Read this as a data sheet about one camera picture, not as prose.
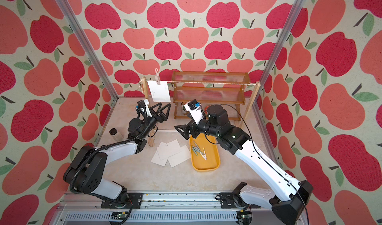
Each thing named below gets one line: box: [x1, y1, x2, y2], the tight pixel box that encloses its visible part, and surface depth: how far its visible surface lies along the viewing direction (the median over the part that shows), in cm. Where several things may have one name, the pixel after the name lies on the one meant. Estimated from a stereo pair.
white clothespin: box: [199, 147, 207, 160], surface depth 90 cm
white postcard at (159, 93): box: [147, 80, 171, 103], surface depth 73 cm
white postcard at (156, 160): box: [150, 150, 169, 167], surface depth 90 cm
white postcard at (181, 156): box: [168, 144, 191, 168], surface depth 92 cm
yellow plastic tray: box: [189, 132, 221, 172], surface depth 90 cm
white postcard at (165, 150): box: [156, 139, 182, 161], surface depth 95 cm
